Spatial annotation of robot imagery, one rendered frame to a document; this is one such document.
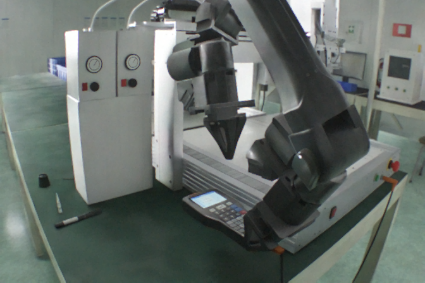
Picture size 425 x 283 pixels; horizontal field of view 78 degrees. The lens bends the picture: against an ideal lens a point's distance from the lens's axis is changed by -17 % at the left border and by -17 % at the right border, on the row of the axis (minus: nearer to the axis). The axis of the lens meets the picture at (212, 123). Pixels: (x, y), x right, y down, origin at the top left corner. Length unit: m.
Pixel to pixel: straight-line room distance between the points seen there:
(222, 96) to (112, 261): 0.42
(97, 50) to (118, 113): 0.18
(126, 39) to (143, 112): 0.21
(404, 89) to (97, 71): 2.96
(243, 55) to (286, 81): 0.68
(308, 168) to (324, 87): 0.09
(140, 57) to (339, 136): 0.63
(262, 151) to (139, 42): 0.51
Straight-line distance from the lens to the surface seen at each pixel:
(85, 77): 0.80
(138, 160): 0.92
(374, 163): 1.06
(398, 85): 3.36
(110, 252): 0.72
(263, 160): 0.46
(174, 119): 0.88
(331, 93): 0.34
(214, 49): 0.52
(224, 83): 0.52
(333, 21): 1.27
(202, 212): 0.58
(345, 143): 0.34
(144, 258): 0.70
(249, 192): 0.75
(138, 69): 0.85
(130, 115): 0.87
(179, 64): 0.57
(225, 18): 0.55
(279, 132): 0.43
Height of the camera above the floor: 1.20
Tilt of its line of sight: 16 degrees down
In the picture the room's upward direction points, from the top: 2 degrees clockwise
